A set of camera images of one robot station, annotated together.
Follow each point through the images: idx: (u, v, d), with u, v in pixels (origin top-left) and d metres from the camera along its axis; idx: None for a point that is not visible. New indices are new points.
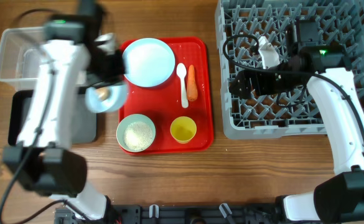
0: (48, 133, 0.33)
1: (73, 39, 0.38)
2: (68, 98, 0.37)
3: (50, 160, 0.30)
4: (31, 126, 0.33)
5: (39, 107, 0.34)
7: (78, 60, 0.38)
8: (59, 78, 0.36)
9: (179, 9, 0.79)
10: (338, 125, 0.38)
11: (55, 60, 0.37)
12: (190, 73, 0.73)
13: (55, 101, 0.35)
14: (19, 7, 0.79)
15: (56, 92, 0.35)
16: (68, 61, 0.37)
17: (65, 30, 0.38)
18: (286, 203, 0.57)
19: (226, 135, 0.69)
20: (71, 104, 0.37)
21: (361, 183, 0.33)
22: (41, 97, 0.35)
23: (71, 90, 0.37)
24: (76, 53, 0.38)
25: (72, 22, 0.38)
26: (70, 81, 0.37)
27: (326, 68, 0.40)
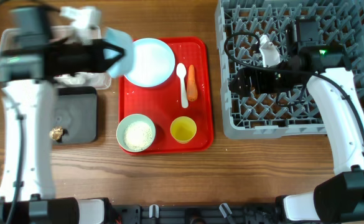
0: (28, 186, 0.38)
1: (34, 79, 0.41)
2: (43, 137, 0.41)
3: (41, 216, 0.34)
4: (6, 180, 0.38)
5: (13, 155, 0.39)
7: (41, 125, 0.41)
8: (28, 123, 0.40)
9: (179, 9, 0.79)
10: (338, 125, 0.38)
11: (20, 103, 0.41)
12: (190, 73, 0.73)
13: (30, 149, 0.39)
14: (20, 7, 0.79)
15: (29, 137, 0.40)
16: (34, 103, 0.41)
17: (21, 68, 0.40)
18: (286, 203, 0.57)
19: (226, 135, 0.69)
20: (47, 141, 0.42)
21: (361, 182, 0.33)
22: (12, 144, 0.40)
23: (45, 137, 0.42)
24: (40, 92, 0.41)
25: (27, 56, 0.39)
26: (40, 129, 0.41)
27: (326, 68, 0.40)
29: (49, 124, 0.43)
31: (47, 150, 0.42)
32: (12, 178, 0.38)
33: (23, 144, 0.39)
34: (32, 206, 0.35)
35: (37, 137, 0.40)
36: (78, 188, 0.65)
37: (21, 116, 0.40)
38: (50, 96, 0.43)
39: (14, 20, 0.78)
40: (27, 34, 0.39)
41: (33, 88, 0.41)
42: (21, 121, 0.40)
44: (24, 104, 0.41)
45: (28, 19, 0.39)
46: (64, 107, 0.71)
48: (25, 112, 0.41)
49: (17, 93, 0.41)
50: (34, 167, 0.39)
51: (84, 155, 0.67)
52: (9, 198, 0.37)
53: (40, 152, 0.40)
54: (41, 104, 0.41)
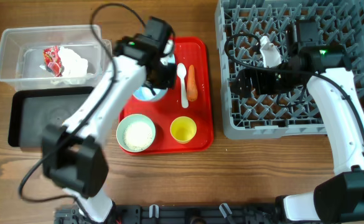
0: (91, 127, 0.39)
1: (137, 60, 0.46)
2: (116, 107, 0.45)
3: (88, 157, 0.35)
4: (76, 117, 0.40)
5: (92, 102, 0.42)
7: (122, 96, 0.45)
8: (117, 87, 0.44)
9: (179, 9, 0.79)
10: (338, 125, 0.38)
11: (120, 71, 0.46)
12: (190, 73, 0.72)
13: (106, 106, 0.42)
14: (19, 7, 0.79)
15: (111, 96, 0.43)
16: (128, 76, 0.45)
17: (133, 53, 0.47)
18: (286, 203, 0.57)
19: (226, 135, 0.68)
20: (117, 112, 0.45)
21: (361, 182, 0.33)
22: (96, 95, 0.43)
23: (117, 109, 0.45)
24: (137, 71, 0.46)
25: (139, 48, 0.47)
26: (121, 96, 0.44)
27: (326, 68, 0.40)
29: (121, 105, 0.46)
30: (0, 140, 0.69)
31: (110, 124, 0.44)
32: (81, 117, 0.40)
33: (104, 99, 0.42)
34: (84, 145, 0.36)
35: (116, 100, 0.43)
36: None
37: (115, 81, 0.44)
38: (137, 79, 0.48)
39: (14, 20, 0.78)
40: (148, 38, 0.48)
41: (133, 66, 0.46)
42: (112, 83, 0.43)
44: (123, 73, 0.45)
45: (151, 30, 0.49)
46: (64, 107, 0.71)
48: (119, 79, 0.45)
49: (123, 64, 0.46)
50: (102, 117, 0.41)
51: None
52: (70, 129, 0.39)
53: (111, 112, 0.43)
54: (132, 79, 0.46)
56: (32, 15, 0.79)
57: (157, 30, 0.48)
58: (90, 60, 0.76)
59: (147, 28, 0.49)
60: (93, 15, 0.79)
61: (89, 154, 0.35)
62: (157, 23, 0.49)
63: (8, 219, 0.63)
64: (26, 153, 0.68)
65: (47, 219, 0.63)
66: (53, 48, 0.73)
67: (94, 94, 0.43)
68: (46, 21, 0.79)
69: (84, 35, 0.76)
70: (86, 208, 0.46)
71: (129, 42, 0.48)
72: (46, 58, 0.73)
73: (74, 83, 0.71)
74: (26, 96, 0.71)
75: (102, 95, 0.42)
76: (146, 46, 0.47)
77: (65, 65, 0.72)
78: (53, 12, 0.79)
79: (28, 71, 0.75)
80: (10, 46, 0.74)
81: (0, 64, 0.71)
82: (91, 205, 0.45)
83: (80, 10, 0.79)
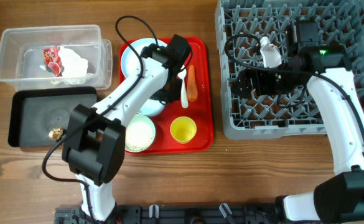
0: (119, 111, 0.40)
1: (163, 64, 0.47)
2: (140, 102, 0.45)
3: (112, 138, 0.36)
4: (104, 102, 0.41)
5: (119, 92, 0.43)
7: (145, 92, 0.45)
8: (144, 83, 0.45)
9: (179, 9, 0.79)
10: (338, 125, 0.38)
11: (147, 70, 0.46)
12: (190, 73, 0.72)
13: (132, 97, 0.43)
14: (19, 7, 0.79)
15: (137, 90, 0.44)
16: (153, 75, 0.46)
17: (158, 56, 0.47)
18: (286, 203, 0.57)
19: (226, 135, 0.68)
20: (139, 108, 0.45)
21: (361, 182, 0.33)
22: (124, 87, 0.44)
23: (140, 104, 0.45)
24: (161, 73, 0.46)
25: (166, 53, 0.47)
26: (145, 92, 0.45)
27: (326, 68, 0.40)
29: (142, 102, 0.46)
30: (0, 140, 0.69)
31: (132, 116, 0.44)
32: (109, 102, 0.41)
33: (130, 91, 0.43)
34: (110, 127, 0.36)
35: (142, 94, 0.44)
36: (78, 188, 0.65)
37: (142, 76, 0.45)
38: (160, 82, 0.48)
39: (14, 20, 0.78)
40: (172, 50, 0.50)
41: (158, 67, 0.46)
42: (139, 79, 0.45)
44: (149, 71, 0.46)
45: (177, 43, 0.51)
46: (65, 107, 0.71)
48: (146, 75, 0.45)
49: (149, 63, 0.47)
50: (129, 105, 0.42)
51: None
52: (98, 111, 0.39)
53: (135, 104, 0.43)
54: (157, 78, 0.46)
56: (32, 15, 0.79)
57: (182, 43, 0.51)
58: (90, 60, 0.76)
59: (172, 42, 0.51)
60: (93, 15, 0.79)
61: (114, 135, 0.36)
62: (181, 39, 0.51)
63: (8, 219, 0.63)
64: (26, 153, 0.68)
65: (46, 219, 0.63)
66: (53, 48, 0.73)
67: (121, 86, 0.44)
68: (46, 21, 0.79)
69: (84, 35, 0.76)
70: (93, 200, 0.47)
71: (156, 47, 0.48)
72: (46, 58, 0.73)
73: (74, 82, 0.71)
74: (25, 97, 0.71)
75: (129, 86, 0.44)
76: (171, 53, 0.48)
77: (65, 66, 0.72)
78: (53, 12, 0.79)
79: (28, 71, 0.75)
80: (10, 46, 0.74)
81: (0, 64, 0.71)
82: (98, 198, 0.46)
83: (81, 10, 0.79)
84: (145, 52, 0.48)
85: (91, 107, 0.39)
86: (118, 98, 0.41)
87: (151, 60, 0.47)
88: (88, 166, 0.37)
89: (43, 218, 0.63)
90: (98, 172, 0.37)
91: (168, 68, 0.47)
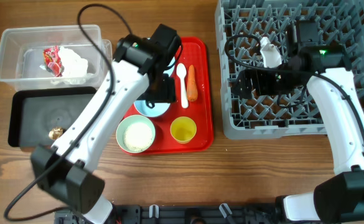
0: (82, 149, 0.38)
1: (141, 69, 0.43)
2: (114, 120, 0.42)
3: (74, 182, 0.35)
4: (66, 137, 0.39)
5: (85, 119, 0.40)
7: (119, 110, 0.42)
8: (114, 101, 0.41)
9: (179, 9, 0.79)
10: (338, 125, 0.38)
11: (119, 81, 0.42)
12: (190, 73, 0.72)
13: (100, 125, 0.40)
14: (19, 7, 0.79)
15: (106, 112, 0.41)
16: (126, 87, 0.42)
17: (137, 56, 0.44)
18: (286, 203, 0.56)
19: (226, 135, 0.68)
20: (116, 124, 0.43)
21: (361, 182, 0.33)
22: (90, 112, 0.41)
23: (115, 121, 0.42)
24: (135, 84, 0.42)
25: (144, 51, 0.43)
26: (118, 109, 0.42)
27: (325, 68, 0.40)
29: (118, 119, 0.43)
30: (0, 140, 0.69)
31: (106, 139, 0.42)
32: (73, 137, 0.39)
33: (99, 115, 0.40)
34: (73, 170, 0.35)
35: (112, 116, 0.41)
36: None
37: (112, 93, 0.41)
38: (142, 88, 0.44)
39: (14, 20, 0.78)
40: (156, 42, 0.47)
41: (134, 74, 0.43)
42: (109, 96, 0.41)
44: (122, 83, 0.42)
45: (161, 35, 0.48)
46: (65, 107, 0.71)
48: (116, 91, 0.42)
49: (121, 72, 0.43)
50: (94, 137, 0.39)
51: None
52: (59, 150, 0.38)
53: (106, 130, 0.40)
54: (132, 90, 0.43)
56: (32, 15, 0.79)
57: (168, 35, 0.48)
58: (90, 59, 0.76)
59: (155, 35, 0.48)
60: (93, 15, 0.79)
61: (77, 181, 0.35)
62: (166, 32, 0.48)
63: (7, 219, 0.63)
64: (26, 153, 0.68)
65: (46, 219, 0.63)
66: (53, 48, 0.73)
67: (88, 109, 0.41)
68: (46, 21, 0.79)
69: (84, 35, 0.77)
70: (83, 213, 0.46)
71: (134, 43, 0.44)
72: (46, 58, 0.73)
73: (74, 83, 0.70)
74: (25, 97, 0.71)
75: (97, 110, 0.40)
76: (152, 50, 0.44)
77: (65, 65, 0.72)
78: (53, 13, 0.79)
79: (28, 70, 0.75)
80: (10, 46, 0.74)
81: (0, 64, 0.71)
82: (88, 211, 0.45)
83: (81, 10, 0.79)
84: (119, 56, 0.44)
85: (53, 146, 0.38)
86: (82, 130, 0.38)
87: (126, 63, 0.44)
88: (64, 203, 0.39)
89: (43, 218, 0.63)
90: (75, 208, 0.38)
91: (148, 70, 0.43)
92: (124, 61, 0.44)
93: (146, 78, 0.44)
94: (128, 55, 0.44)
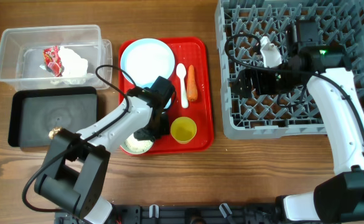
0: (104, 139, 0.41)
1: (149, 104, 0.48)
2: (126, 132, 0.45)
3: (96, 162, 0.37)
4: (88, 129, 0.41)
5: (104, 121, 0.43)
7: (130, 124, 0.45)
8: (129, 117, 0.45)
9: (179, 9, 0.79)
10: (338, 125, 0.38)
11: (132, 105, 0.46)
12: (190, 73, 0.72)
13: (117, 129, 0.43)
14: (19, 7, 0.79)
15: (123, 120, 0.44)
16: (139, 111, 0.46)
17: (144, 97, 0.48)
18: (286, 203, 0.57)
19: (226, 135, 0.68)
20: (124, 138, 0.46)
21: (361, 183, 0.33)
22: (109, 117, 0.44)
23: (125, 135, 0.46)
24: (146, 111, 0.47)
25: (150, 96, 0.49)
26: (131, 124, 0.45)
27: (326, 68, 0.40)
29: (126, 135, 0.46)
30: (0, 140, 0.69)
31: (115, 145, 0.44)
32: (94, 130, 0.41)
33: (116, 121, 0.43)
34: (93, 152, 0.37)
35: (127, 125, 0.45)
36: None
37: (128, 111, 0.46)
38: (142, 122, 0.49)
39: (14, 20, 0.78)
40: (155, 91, 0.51)
41: (144, 105, 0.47)
42: (125, 112, 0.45)
44: (135, 106, 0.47)
45: (158, 85, 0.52)
46: (65, 107, 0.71)
48: (132, 110, 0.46)
49: (135, 101, 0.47)
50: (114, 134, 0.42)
51: None
52: (83, 136, 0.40)
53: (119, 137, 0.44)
54: (143, 113, 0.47)
56: (32, 15, 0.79)
57: (166, 84, 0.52)
58: (90, 59, 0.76)
59: (155, 83, 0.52)
60: (93, 15, 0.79)
61: (98, 160, 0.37)
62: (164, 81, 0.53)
63: (8, 219, 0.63)
64: (26, 153, 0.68)
65: (46, 219, 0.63)
66: (53, 48, 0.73)
67: (107, 116, 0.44)
68: (46, 21, 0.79)
69: (84, 35, 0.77)
70: None
71: (140, 89, 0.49)
72: (46, 58, 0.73)
73: (74, 82, 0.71)
74: (25, 97, 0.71)
75: (115, 118, 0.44)
76: (155, 96, 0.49)
77: (65, 65, 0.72)
78: (53, 12, 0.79)
79: (28, 70, 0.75)
80: (10, 46, 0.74)
81: (0, 64, 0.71)
82: None
83: (81, 10, 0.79)
84: (130, 92, 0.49)
85: (76, 133, 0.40)
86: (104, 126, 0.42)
87: (137, 100, 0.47)
88: (64, 195, 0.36)
89: (43, 218, 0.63)
90: (74, 201, 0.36)
91: (152, 107, 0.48)
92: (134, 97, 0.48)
93: (149, 116, 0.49)
94: (138, 93, 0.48)
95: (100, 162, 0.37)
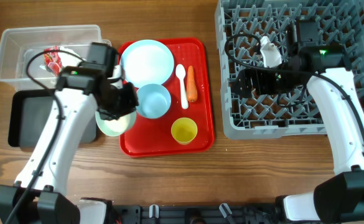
0: (46, 176, 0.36)
1: (84, 90, 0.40)
2: (74, 140, 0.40)
3: (47, 209, 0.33)
4: (28, 169, 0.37)
5: (42, 149, 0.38)
7: (74, 130, 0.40)
8: (67, 124, 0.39)
9: (179, 9, 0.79)
10: (338, 126, 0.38)
11: (65, 106, 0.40)
12: (190, 73, 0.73)
13: (58, 150, 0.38)
14: (19, 7, 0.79)
15: (61, 135, 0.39)
16: (76, 109, 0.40)
17: (78, 81, 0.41)
18: (286, 203, 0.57)
19: (226, 135, 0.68)
20: (76, 143, 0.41)
21: (361, 182, 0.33)
22: (46, 139, 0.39)
23: (73, 144, 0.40)
24: (86, 101, 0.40)
25: (84, 76, 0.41)
26: (74, 130, 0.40)
27: (326, 68, 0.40)
29: (77, 139, 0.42)
30: (0, 140, 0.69)
31: (68, 162, 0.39)
32: (33, 168, 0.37)
33: (53, 142, 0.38)
34: (41, 198, 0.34)
35: (68, 138, 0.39)
36: (78, 188, 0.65)
37: (63, 117, 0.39)
38: (89, 111, 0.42)
39: (14, 20, 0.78)
40: (93, 63, 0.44)
41: (79, 96, 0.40)
42: (60, 121, 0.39)
44: (70, 106, 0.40)
45: (93, 52, 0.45)
46: None
48: (66, 114, 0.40)
49: (66, 97, 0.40)
50: (56, 162, 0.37)
51: (84, 155, 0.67)
52: (24, 183, 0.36)
53: (65, 155, 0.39)
54: (82, 110, 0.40)
56: (32, 15, 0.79)
57: (100, 52, 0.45)
58: None
59: (90, 53, 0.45)
60: (93, 15, 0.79)
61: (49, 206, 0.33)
62: (99, 48, 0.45)
63: None
64: (26, 153, 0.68)
65: None
66: (53, 48, 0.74)
67: (43, 140, 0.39)
68: (46, 21, 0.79)
69: (84, 35, 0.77)
70: None
71: (70, 70, 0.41)
72: (46, 58, 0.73)
73: None
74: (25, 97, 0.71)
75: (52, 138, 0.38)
76: (91, 70, 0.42)
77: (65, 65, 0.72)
78: (53, 12, 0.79)
79: (28, 70, 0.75)
80: (11, 46, 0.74)
81: (0, 64, 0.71)
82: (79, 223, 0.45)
83: (81, 10, 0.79)
84: (58, 84, 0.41)
85: (15, 184, 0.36)
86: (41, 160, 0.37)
87: (70, 92, 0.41)
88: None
89: None
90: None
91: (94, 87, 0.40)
92: (66, 86, 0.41)
93: (93, 98, 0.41)
94: (68, 80, 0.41)
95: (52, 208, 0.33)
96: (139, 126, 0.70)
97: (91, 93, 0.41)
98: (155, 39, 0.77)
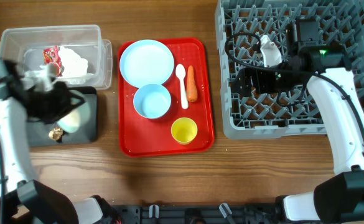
0: (12, 177, 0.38)
1: (0, 97, 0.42)
2: (19, 138, 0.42)
3: (30, 198, 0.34)
4: None
5: None
7: (15, 127, 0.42)
8: (3, 130, 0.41)
9: (179, 9, 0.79)
10: (338, 126, 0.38)
11: None
12: (190, 73, 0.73)
13: (7, 154, 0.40)
14: (19, 7, 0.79)
15: (5, 141, 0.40)
16: (5, 115, 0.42)
17: None
18: (286, 203, 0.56)
19: (226, 135, 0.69)
20: (24, 140, 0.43)
21: (361, 183, 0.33)
22: None
23: (21, 140, 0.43)
24: (9, 105, 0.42)
25: None
26: (15, 129, 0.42)
27: (326, 68, 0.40)
29: (23, 139, 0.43)
30: None
31: (27, 157, 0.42)
32: None
33: None
34: (19, 191, 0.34)
35: (12, 139, 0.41)
36: (78, 187, 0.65)
37: None
38: (20, 114, 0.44)
39: (14, 20, 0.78)
40: None
41: (1, 104, 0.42)
42: None
44: None
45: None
46: None
48: None
49: None
50: (15, 162, 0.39)
51: (84, 155, 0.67)
52: None
53: (18, 152, 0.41)
54: (11, 115, 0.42)
56: (32, 15, 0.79)
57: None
58: (90, 60, 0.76)
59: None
60: (93, 15, 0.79)
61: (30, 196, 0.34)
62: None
63: None
64: None
65: None
66: (53, 48, 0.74)
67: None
68: (46, 21, 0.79)
69: (84, 34, 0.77)
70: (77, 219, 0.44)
71: None
72: (46, 58, 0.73)
73: (74, 83, 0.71)
74: None
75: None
76: None
77: (65, 65, 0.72)
78: (53, 12, 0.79)
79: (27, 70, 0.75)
80: (10, 46, 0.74)
81: (0, 64, 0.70)
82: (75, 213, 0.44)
83: (81, 10, 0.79)
84: None
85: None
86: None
87: None
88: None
89: None
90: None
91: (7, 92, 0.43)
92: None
93: (14, 99, 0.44)
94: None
95: (34, 195, 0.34)
96: (139, 126, 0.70)
97: (10, 96, 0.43)
98: (155, 38, 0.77)
